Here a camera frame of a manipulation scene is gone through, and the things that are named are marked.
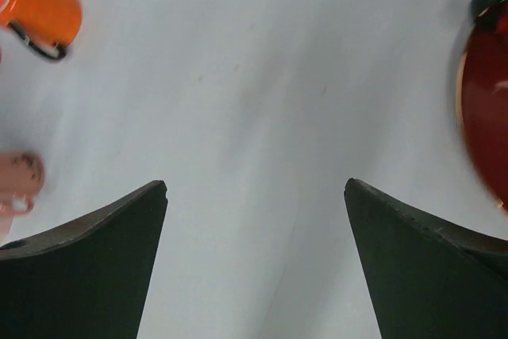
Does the small salmon mug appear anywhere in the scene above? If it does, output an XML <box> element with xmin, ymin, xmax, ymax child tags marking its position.
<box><xmin>1</xmin><ymin>151</ymin><xmax>44</xmax><ymax>241</ymax></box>

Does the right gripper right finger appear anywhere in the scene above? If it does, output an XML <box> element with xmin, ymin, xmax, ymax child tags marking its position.
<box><xmin>344</xmin><ymin>179</ymin><xmax>507</xmax><ymax>338</ymax></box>

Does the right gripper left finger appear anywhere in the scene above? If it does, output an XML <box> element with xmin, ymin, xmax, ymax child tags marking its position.
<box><xmin>1</xmin><ymin>181</ymin><xmax>167</xmax><ymax>338</ymax></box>

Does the orange mug black handle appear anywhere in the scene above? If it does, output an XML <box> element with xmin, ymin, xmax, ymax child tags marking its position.
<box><xmin>1</xmin><ymin>0</ymin><xmax>83</xmax><ymax>62</ymax></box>

